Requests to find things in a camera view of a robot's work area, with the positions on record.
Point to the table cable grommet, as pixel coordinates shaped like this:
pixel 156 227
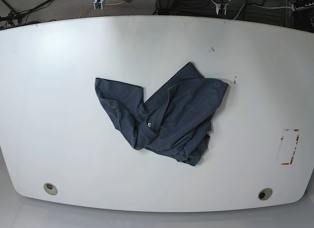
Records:
pixel 265 194
pixel 50 189

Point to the left table cable grommet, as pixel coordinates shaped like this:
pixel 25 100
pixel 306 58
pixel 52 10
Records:
pixel 50 189

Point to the white power strip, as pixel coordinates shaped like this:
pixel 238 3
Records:
pixel 300 5

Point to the right table cable grommet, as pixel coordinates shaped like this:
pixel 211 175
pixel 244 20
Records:
pixel 265 194

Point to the red tape rectangle marking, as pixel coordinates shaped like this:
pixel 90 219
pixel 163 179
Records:
pixel 288 145

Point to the black tripod legs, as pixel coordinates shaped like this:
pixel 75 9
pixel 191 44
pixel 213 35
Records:
pixel 19 16

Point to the dark blue T-shirt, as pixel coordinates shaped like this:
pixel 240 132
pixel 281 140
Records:
pixel 174 122

